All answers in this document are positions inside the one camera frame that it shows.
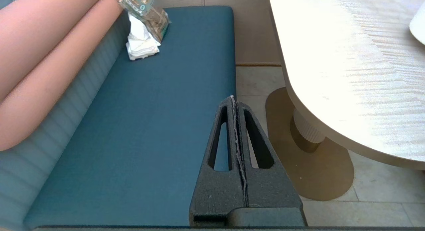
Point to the pink bolster cushion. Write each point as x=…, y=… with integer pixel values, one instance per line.
x=49, y=98
x=40, y=32

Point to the green snack packet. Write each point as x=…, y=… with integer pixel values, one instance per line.
x=146, y=8

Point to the teal left bench sofa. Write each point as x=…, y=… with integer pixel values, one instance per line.
x=149, y=124

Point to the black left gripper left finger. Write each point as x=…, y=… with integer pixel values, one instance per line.
x=215, y=191

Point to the white crumpled tissue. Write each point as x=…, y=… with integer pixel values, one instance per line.
x=141, y=41

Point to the large white tea dispenser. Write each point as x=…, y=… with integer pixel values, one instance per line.
x=419, y=25

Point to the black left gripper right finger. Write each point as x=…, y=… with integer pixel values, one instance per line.
x=269, y=188

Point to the table pedestal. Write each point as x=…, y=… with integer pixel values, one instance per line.
x=318, y=171

